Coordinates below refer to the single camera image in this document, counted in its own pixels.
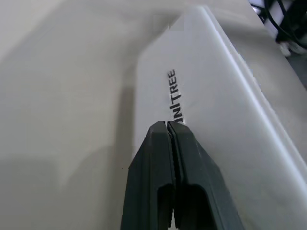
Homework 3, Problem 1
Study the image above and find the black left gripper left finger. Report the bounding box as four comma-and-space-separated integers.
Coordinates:
120, 121, 177, 230

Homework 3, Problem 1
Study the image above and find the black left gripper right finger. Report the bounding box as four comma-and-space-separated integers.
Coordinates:
167, 121, 246, 230

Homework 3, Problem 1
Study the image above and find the white plug block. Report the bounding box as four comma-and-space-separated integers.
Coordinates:
279, 39, 307, 57

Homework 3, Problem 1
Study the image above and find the white Unitree pencil case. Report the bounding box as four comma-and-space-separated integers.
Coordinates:
114, 5, 307, 230

